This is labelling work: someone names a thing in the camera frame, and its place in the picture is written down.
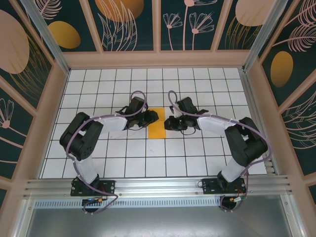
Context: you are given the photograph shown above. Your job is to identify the long aluminium mounting rail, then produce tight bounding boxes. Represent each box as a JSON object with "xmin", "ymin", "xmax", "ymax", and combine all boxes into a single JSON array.
[{"xmin": 23, "ymin": 174, "xmax": 296, "ymax": 198}]

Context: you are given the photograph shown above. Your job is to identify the small electronics board with wires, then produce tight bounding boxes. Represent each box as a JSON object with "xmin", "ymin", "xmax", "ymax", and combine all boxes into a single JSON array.
[
  {"xmin": 82, "ymin": 197, "xmax": 107, "ymax": 205},
  {"xmin": 228, "ymin": 195, "xmax": 248, "ymax": 203}
]

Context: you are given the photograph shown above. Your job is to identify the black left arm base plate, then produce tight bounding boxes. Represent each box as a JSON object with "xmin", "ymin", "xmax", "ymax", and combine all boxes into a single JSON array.
[{"xmin": 71, "ymin": 179, "xmax": 117, "ymax": 197}]

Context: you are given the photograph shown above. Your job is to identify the orange paper sheet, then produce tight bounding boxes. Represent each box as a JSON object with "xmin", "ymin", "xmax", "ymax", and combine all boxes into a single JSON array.
[{"xmin": 148, "ymin": 108, "xmax": 167, "ymax": 139}]

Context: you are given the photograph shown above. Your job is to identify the aluminium frame post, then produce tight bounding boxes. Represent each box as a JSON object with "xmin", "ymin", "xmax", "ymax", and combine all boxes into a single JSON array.
[
  {"xmin": 242, "ymin": 0, "xmax": 295, "ymax": 73},
  {"xmin": 19, "ymin": 0, "xmax": 72, "ymax": 75}
]

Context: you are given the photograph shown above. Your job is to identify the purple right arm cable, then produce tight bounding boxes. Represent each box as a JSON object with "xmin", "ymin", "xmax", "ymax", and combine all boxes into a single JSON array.
[{"xmin": 167, "ymin": 90, "xmax": 273, "ymax": 213}]

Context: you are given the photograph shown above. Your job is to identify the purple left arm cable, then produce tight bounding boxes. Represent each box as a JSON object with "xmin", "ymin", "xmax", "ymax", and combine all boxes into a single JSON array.
[{"xmin": 66, "ymin": 90, "xmax": 150, "ymax": 215}]

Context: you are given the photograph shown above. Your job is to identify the grey metal sheet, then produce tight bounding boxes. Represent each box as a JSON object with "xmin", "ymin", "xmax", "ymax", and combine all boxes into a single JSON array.
[{"xmin": 23, "ymin": 208, "xmax": 296, "ymax": 237}]

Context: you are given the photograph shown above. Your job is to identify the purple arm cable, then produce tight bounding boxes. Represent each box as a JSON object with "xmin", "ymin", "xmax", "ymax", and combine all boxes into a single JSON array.
[
  {"xmin": 167, "ymin": 90, "xmax": 273, "ymax": 213},
  {"xmin": 66, "ymin": 90, "xmax": 150, "ymax": 215}
]

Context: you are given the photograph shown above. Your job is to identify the slotted grey cable duct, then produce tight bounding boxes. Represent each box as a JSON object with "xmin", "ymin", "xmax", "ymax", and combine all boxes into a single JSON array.
[{"xmin": 34, "ymin": 197, "xmax": 223, "ymax": 209}]

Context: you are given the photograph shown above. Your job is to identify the aluminium side rail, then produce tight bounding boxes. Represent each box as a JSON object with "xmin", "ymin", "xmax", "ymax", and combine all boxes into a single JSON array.
[{"xmin": 238, "ymin": 69, "xmax": 278, "ymax": 175}]

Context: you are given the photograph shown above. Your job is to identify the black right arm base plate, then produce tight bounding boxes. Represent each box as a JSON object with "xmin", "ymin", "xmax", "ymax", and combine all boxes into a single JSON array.
[{"xmin": 201, "ymin": 178, "xmax": 247, "ymax": 196}]

